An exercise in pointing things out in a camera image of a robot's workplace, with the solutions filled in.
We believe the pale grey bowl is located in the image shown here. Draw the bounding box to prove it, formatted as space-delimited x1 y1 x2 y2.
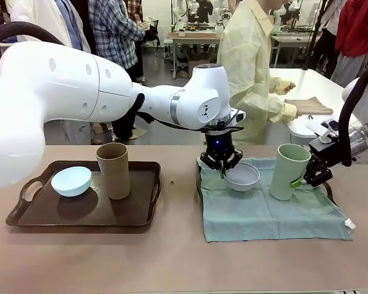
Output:
223 162 261 192

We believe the wooden top workbench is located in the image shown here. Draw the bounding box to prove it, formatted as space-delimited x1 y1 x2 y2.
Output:
166 29 225 79

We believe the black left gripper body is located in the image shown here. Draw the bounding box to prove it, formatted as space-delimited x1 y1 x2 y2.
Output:
204 132 236 163

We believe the grey metal workbench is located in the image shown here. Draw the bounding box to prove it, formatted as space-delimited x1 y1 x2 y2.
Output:
271 24 323 69

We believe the tall pale green cup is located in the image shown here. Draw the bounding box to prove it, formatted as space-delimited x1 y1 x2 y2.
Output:
269 143 312 202

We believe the person in plaid shirt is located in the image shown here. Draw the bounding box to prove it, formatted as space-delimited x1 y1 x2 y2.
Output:
88 0 147 140

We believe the white rounded table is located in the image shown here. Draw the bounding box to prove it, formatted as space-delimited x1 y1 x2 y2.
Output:
268 67 368 146

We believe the person in white top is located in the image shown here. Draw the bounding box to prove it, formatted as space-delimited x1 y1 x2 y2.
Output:
312 0 347 78

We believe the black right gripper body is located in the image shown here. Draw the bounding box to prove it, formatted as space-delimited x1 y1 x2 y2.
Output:
308 139 341 169

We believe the tall tan cup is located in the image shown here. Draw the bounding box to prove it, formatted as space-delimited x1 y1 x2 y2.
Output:
94 143 131 200

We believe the green cloth mat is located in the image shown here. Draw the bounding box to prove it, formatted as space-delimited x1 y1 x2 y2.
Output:
197 157 356 243

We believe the person's left forearm yellow sleeve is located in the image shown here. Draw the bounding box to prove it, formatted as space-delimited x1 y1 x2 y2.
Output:
268 77 291 96

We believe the thin black camera cable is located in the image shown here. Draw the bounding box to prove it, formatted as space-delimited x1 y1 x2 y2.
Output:
137 111 245 132

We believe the person's right forearm yellow sleeve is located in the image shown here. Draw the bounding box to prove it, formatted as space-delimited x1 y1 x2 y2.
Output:
262 100 297 124

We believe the slanted black pole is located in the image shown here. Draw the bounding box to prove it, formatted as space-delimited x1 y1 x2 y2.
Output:
304 0 323 71

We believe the thick black cable hose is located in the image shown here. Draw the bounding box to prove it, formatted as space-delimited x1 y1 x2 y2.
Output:
0 23 66 53

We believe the light blue bowl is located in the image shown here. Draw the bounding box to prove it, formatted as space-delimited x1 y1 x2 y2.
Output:
51 167 92 197

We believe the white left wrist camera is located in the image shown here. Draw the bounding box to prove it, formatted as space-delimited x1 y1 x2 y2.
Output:
231 108 247 124

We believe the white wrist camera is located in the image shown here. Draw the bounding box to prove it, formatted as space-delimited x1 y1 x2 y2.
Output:
231 108 247 124
305 118 341 144

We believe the person in yellow gown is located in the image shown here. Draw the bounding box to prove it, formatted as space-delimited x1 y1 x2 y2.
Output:
216 0 298 145

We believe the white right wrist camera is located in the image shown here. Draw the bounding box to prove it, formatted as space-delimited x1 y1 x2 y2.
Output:
305 118 341 144

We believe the black braided cable sleeve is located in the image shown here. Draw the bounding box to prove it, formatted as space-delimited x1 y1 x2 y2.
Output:
337 69 368 168

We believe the person in white shirt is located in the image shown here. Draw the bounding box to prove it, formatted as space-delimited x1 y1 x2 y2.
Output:
10 0 94 145

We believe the person in red jacket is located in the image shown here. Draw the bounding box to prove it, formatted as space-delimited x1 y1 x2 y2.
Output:
330 0 368 88

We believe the beige cloth mat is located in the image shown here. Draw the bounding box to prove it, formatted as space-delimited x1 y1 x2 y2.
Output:
284 96 334 116

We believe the dark brown plastic tray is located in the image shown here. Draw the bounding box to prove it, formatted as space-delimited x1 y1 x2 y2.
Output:
196 157 337 206
5 160 163 228

